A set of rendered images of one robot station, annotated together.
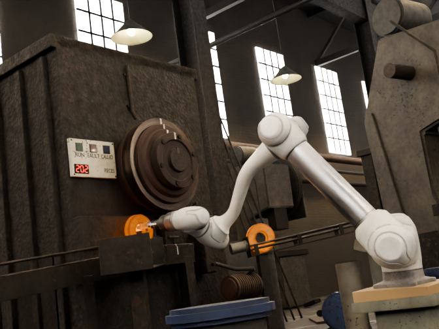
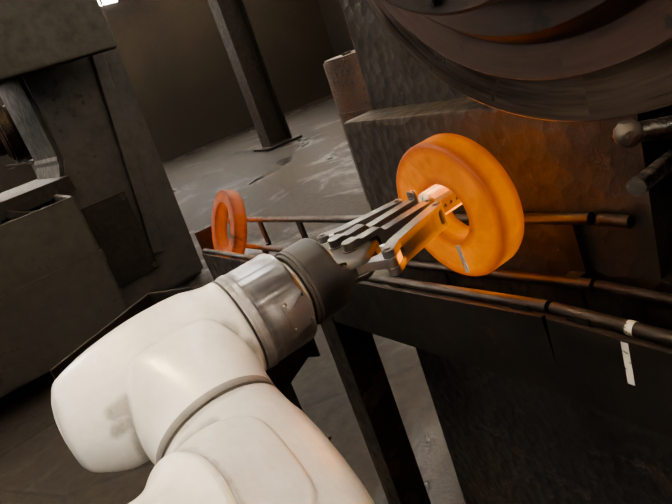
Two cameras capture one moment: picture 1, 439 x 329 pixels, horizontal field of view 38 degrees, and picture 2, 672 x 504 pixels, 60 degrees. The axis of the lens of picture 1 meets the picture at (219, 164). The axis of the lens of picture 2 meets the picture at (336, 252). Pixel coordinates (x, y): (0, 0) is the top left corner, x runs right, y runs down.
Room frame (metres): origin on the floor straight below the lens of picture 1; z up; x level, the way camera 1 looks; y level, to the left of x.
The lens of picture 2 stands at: (3.09, -0.17, 0.99)
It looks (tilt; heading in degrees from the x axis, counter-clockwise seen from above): 19 degrees down; 114
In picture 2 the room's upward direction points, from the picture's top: 19 degrees counter-clockwise
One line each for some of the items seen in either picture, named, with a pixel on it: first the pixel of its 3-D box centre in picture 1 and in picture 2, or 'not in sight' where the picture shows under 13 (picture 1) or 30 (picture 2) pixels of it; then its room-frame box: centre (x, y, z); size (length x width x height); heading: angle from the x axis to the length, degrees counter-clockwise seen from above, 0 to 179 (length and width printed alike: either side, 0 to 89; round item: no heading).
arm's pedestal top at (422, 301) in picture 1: (407, 300); not in sight; (2.54, -0.65, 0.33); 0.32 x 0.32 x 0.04; 53
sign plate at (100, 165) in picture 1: (93, 158); not in sight; (2.93, 0.59, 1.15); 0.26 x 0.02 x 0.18; 140
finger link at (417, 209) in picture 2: not in sight; (394, 234); (2.92, 0.34, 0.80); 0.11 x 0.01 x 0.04; 49
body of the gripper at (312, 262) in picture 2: (162, 223); (332, 267); (2.87, 0.29, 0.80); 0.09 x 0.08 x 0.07; 51
